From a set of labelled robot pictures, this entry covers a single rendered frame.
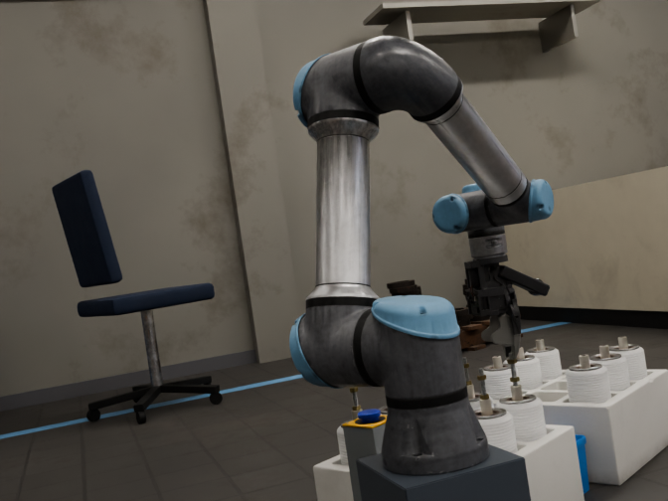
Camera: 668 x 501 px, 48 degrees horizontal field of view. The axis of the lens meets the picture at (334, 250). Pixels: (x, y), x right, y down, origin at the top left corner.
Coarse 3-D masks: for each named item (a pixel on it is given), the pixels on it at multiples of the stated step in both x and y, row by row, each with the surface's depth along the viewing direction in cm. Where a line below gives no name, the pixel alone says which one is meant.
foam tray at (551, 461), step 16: (560, 432) 153; (528, 448) 146; (544, 448) 148; (560, 448) 152; (576, 448) 157; (320, 464) 156; (336, 464) 154; (528, 464) 143; (544, 464) 147; (560, 464) 151; (576, 464) 156; (320, 480) 154; (336, 480) 151; (528, 480) 142; (544, 480) 146; (560, 480) 151; (576, 480) 155; (320, 496) 155; (336, 496) 152; (352, 496) 149; (544, 496) 146; (560, 496) 150; (576, 496) 154
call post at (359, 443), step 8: (384, 424) 128; (344, 432) 130; (352, 432) 129; (360, 432) 127; (368, 432) 126; (376, 432) 126; (352, 440) 129; (360, 440) 128; (368, 440) 126; (376, 440) 126; (352, 448) 129; (360, 448) 128; (368, 448) 127; (376, 448) 126; (352, 456) 129; (360, 456) 128; (352, 464) 129; (352, 472) 130; (352, 480) 130; (352, 488) 130; (360, 496) 129
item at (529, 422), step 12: (504, 408) 154; (516, 408) 152; (528, 408) 152; (540, 408) 154; (516, 420) 152; (528, 420) 152; (540, 420) 153; (516, 432) 153; (528, 432) 152; (540, 432) 153
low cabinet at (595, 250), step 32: (576, 192) 416; (608, 192) 391; (640, 192) 369; (544, 224) 447; (576, 224) 420; (608, 224) 394; (640, 224) 372; (512, 256) 484; (544, 256) 452; (576, 256) 424; (608, 256) 398; (640, 256) 376; (576, 288) 428; (608, 288) 401; (640, 288) 379; (544, 320) 463; (576, 320) 433; (608, 320) 406; (640, 320) 383
